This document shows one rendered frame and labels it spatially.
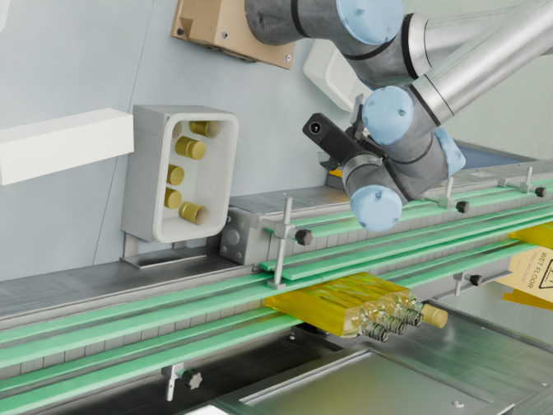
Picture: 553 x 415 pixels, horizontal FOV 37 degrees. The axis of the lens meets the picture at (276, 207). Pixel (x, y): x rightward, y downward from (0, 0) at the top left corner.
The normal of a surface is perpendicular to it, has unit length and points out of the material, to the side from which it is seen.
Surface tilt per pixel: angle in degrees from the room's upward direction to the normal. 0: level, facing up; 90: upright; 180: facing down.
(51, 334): 90
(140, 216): 90
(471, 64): 70
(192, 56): 0
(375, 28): 9
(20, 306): 90
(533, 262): 77
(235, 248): 90
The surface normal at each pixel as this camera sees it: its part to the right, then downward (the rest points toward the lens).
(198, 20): -0.60, -0.07
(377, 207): 0.07, 0.46
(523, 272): -0.27, -0.36
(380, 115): -0.48, -0.41
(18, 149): 0.76, 0.26
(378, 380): 0.14, -0.96
